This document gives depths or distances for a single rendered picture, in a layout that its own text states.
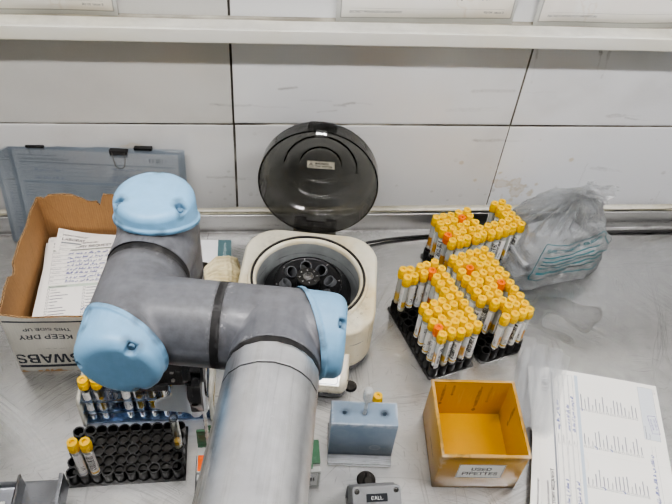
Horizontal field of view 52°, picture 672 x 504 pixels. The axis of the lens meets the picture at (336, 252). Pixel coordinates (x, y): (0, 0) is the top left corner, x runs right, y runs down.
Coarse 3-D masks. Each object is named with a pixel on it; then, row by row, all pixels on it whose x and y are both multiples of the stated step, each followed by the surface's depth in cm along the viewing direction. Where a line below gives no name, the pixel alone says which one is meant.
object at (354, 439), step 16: (336, 416) 104; (352, 416) 104; (368, 416) 104; (384, 416) 104; (336, 432) 104; (352, 432) 104; (368, 432) 104; (384, 432) 104; (336, 448) 108; (352, 448) 108; (368, 448) 108; (384, 448) 108; (336, 464) 109; (352, 464) 108; (368, 464) 108; (384, 464) 109
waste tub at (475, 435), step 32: (448, 384) 110; (480, 384) 110; (512, 384) 110; (448, 416) 116; (480, 416) 116; (512, 416) 109; (448, 448) 111; (480, 448) 112; (512, 448) 109; (448, 480) 106; (480, 480) 106; (512, 480) 106
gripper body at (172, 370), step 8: (168, 368) 76; (176, 368) 76; (184, 368) 77; (192, 368) 76; (200, 368) 77; (168, 376) 78; (176, 376) 78; (184, 376) 77; (200, 376) 78; (160, 384) 79; (168, 384) 79; (176, 384) 80
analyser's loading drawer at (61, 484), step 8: (48, 480) 100; (56, 480) 100; (64, 480) 99; (0, 488) 99; (8, 488) 99; (16, 488) 96; (24, 488) 99; (32, 488) 99; (40, 488) 99; (48, 488) 99; (56, 488) 97; (64, 488) 99; (0, 496) 98; (8, 496) 98; (16, 496) 95; (24, 496) 98; (32, 496) 98; (40, 496) 98; (48, 496) 98; (56, 496) 96; (64, 496) 99
